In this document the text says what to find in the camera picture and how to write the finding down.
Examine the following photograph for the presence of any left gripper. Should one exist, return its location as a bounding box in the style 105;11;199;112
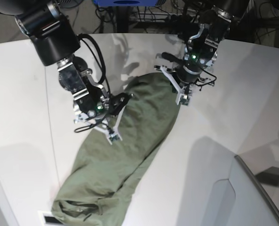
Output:
161;42;218;87

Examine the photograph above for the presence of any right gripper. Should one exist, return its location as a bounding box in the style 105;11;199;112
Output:
72;82;130;123

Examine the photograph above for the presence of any green t-shirt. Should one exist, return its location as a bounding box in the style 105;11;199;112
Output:
51;73;179;226

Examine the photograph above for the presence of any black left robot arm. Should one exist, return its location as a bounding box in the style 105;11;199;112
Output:
161;0;249;88

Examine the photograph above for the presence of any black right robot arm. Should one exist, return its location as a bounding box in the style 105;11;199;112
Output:
0;0;130;124

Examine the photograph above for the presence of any blue bin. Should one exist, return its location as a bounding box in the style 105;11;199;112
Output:
94;0;158;7

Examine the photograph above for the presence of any white label plate with slot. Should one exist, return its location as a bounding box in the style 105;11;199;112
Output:
38;210;63;226

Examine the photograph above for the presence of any grey monitor edge panel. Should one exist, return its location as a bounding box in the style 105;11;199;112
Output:
234;155;279;225

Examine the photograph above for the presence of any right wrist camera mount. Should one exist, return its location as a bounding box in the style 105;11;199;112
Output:
94;94;133;145

